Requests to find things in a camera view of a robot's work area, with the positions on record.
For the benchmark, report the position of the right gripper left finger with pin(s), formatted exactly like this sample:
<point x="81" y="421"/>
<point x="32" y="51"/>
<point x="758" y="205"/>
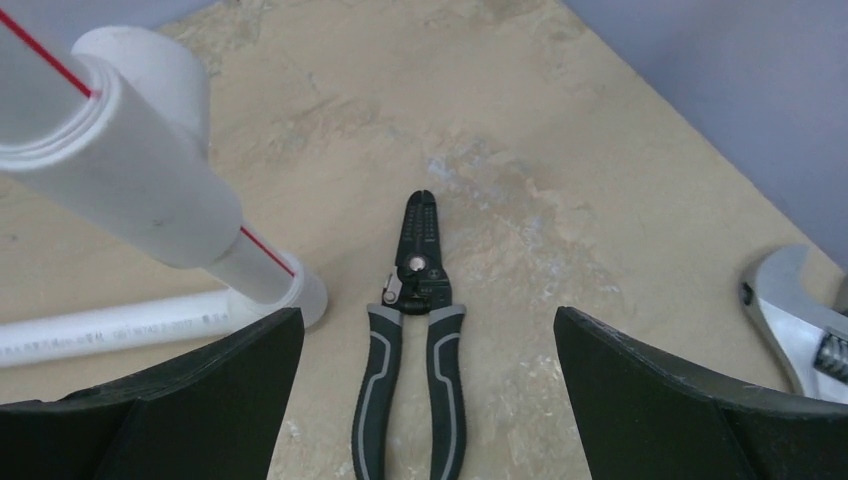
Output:
<point x="212" y="413"/>

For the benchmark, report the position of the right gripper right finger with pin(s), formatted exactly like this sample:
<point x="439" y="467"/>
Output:
<point x="643" y="413"/>

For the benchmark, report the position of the adjustable wrench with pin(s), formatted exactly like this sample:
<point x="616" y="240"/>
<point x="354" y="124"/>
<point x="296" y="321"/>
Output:
<point x="808" y="338"/>

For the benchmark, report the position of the white pvc pipe frame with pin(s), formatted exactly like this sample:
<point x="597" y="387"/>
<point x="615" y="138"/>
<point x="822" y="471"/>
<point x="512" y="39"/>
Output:
<point x="116" y="130"/>

